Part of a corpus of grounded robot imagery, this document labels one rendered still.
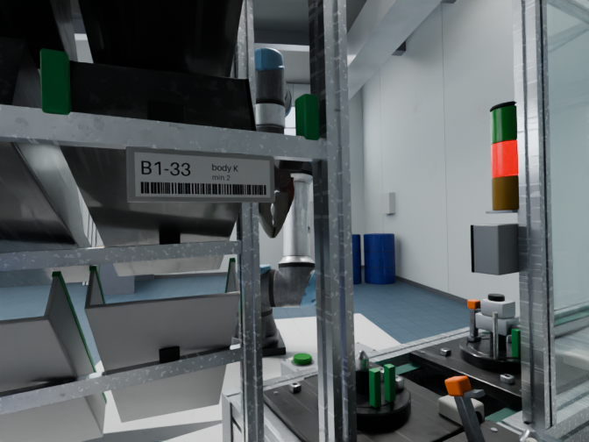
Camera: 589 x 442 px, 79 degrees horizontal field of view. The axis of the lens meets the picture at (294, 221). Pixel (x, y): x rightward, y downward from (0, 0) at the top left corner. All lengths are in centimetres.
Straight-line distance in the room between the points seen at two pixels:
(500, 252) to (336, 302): 35
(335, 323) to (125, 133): 18
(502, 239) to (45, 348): 54
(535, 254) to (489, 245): 6
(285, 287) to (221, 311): 72
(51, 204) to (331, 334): 23
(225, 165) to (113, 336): 22
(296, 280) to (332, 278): 81
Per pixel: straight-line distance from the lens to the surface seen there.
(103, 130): 22
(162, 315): 36
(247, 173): 23
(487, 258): 58
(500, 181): 61
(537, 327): 62
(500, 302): 81
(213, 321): 38
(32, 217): 35
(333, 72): 28
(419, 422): 60
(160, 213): 35
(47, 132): 22
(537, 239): 60
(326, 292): 27
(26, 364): 39
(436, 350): 86
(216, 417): 84
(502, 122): 62
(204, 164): 22
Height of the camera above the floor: 125
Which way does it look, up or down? level
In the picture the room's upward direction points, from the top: 1 degrees counter-clockwise
